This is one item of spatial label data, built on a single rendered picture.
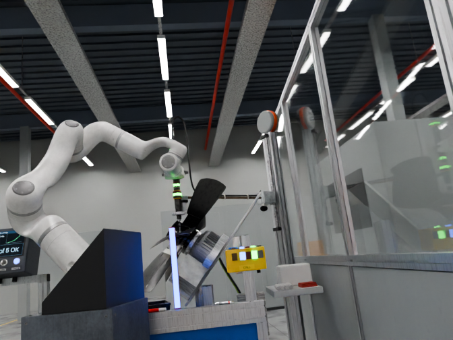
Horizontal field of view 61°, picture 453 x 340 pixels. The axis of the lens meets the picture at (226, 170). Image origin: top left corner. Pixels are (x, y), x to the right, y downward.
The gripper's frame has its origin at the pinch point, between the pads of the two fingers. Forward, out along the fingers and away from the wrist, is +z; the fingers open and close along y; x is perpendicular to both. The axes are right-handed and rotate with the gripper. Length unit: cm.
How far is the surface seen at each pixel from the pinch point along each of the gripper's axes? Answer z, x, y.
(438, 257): -110, -49, 69
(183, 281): -12, -54, 1
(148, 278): 0, -51, -18
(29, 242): -41, -30, -57
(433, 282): -104, -55, 70
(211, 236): 1.9, -33.3, 15.4
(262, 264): -41, -49, 36
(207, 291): 9, -61, 11
